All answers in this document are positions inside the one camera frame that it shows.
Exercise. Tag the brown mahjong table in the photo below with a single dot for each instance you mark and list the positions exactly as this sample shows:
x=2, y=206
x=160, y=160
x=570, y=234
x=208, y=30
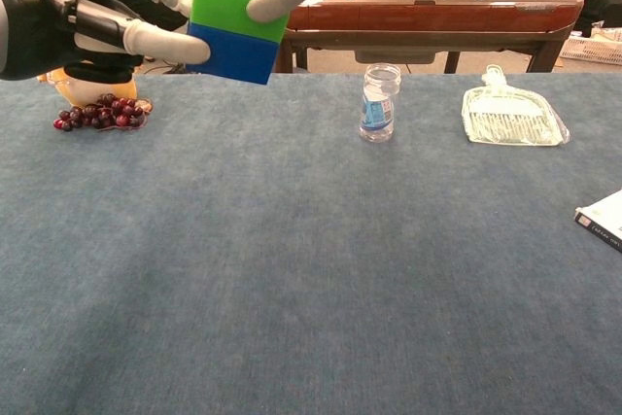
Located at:
x=437, y=19

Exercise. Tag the yellow plush toy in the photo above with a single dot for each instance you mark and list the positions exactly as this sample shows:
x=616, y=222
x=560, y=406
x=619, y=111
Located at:
x=87, y=92

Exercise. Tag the blue plastic block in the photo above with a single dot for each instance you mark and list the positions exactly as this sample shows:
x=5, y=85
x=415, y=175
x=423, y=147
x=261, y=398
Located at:
x=238, y=58

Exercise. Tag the white booklet with tile print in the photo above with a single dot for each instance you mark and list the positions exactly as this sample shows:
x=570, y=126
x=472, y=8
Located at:
x=605, y=220

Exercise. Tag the blue table cloth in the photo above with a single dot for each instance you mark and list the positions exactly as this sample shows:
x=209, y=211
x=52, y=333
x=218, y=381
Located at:
x=291, y=264

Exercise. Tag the red grape bunch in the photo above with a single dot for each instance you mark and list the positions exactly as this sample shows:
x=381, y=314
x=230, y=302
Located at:
x=104, y=116

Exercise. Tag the white plastic basket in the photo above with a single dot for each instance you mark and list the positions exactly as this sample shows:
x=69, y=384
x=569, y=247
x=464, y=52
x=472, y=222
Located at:
x=595, y=50

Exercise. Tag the green mini dustpan in bag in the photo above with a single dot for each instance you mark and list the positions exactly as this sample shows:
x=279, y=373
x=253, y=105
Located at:
x=510, y=121

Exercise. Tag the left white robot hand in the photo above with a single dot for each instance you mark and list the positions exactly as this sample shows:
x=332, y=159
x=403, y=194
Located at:
x=44, y=21

